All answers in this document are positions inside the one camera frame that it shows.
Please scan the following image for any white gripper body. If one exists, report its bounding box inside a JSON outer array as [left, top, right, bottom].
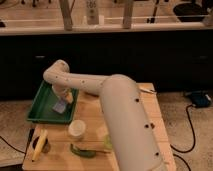
[[52, 85, 73, 104]]

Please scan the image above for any blue grey sponge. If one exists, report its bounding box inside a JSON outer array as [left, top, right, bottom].
[[53, 100, 67, 114]]

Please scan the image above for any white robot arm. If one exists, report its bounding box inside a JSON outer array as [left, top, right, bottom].
[[43, 60, 167, 171]]

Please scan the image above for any green plastic tray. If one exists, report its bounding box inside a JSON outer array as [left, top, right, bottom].
[[27, 81, 79, 124]]

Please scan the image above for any white cup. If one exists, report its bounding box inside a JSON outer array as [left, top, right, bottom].
[[68, 120, 86, 139]]

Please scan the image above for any yellow banana toy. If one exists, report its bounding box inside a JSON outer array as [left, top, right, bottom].
[[32, 129, 48, 162]]

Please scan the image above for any dark round coaster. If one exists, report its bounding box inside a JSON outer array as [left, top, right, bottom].
[[32, 136, 51, 153]]

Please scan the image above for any light green cup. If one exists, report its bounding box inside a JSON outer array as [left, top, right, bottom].
[[104, 135, 112, 150]]

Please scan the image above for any white knife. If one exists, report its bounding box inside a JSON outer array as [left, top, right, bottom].
[[139, 87, 156, 94]]

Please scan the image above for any black power adapter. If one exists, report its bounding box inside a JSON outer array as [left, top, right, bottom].
[[189, 92, 211, 108]]

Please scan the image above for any black cable left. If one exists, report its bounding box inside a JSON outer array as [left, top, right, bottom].
[[0, 135, 27, 155]]

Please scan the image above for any black cable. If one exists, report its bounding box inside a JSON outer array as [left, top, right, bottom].
[[0, 135, 27, 155], [170, 104, 198, 171]]

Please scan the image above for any black cable right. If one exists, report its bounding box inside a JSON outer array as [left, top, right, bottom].
[[170, 104, 198, 171]]

